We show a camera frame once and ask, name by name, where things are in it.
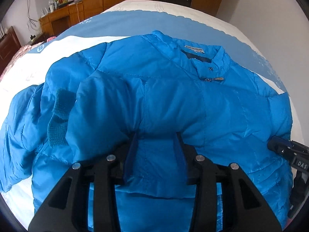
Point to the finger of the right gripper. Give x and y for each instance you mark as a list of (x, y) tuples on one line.
[(280, 146)]

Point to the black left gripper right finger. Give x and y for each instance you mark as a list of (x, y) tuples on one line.
[(244, 208)]

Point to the blue puffer jacket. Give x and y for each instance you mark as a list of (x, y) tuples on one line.
[(152, 86)]

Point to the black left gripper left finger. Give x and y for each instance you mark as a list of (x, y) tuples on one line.
[(66, 206)]

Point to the dark wooden headboard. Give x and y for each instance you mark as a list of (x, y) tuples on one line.
[(8, 47)]

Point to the wooden desk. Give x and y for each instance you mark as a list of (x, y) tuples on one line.
[(62, 19)]

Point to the pink floral quilt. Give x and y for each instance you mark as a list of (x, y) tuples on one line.
[(22, 51)]

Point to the blue and white bed sheet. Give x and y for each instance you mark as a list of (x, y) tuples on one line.
[(127, 19)]

